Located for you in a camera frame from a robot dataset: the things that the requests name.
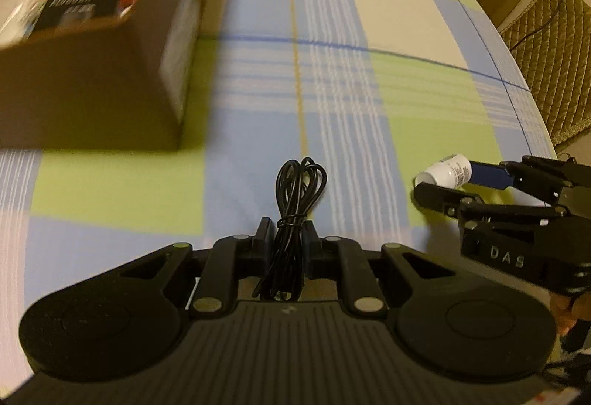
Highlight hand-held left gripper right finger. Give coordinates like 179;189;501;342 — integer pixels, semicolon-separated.
302;220;451;319

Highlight small white bottle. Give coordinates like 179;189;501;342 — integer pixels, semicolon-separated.
414;153;474;190

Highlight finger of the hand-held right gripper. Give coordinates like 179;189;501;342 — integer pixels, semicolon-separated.
413;181;573;231
468;154;580;208

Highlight person's right hand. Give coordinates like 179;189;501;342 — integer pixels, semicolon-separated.
549;289;585;337

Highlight black product box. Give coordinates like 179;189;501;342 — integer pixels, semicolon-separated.
25;0;123;38

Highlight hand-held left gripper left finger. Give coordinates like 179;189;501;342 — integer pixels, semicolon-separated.
115;217;277;319

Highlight quilted chair cover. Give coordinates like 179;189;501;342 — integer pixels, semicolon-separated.
499;0;591;147

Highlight brown cardboard box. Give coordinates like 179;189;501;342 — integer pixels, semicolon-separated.
0;0;218;153

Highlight black cable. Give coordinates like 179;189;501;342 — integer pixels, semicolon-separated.
253;158;328;302

